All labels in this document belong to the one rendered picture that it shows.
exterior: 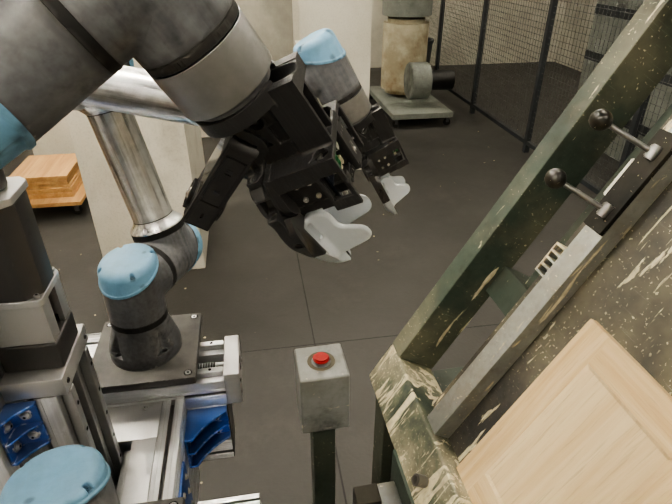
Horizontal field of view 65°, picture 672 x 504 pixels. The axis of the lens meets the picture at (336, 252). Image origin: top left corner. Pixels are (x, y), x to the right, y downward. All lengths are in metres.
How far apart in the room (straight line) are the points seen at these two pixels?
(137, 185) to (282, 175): 0.77
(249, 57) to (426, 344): 1.08
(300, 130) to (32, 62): 0.17
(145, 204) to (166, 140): 1.98
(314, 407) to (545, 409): 0.55
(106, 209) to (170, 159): 0.50
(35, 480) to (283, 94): 0.55
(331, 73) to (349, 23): 3.67
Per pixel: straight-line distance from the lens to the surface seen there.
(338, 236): 0.47
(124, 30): 0.34
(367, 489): 1.28
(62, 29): 0.34
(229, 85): 0.36
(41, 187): 4.55
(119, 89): 0.92
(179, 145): 3.13
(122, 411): 1.25
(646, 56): 1.26
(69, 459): 0.76
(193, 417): 1.26
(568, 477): 1.00
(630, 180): 1.06
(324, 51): 0.89
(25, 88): 0.35
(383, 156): 0.95
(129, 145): 1.14
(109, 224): 3.40
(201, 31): 0.35
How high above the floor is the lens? 1.81
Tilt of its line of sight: 31 degrees down
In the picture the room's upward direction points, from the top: straight up
